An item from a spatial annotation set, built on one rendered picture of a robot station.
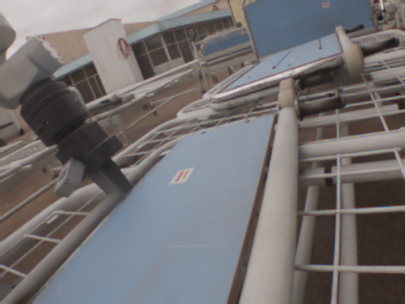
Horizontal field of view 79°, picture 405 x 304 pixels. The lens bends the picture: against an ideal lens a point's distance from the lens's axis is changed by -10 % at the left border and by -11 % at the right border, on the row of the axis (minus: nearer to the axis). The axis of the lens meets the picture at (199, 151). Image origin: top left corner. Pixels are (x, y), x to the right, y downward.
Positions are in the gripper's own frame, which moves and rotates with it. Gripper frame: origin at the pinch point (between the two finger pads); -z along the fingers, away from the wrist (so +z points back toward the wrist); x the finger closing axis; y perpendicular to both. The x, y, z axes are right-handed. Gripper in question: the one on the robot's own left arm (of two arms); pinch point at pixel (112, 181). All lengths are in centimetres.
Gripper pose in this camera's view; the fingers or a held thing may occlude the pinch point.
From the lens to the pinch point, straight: 46.7
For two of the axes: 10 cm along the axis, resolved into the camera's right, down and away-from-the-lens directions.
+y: -3.1, 4.3, -8.5
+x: -7.1, 4.8, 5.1
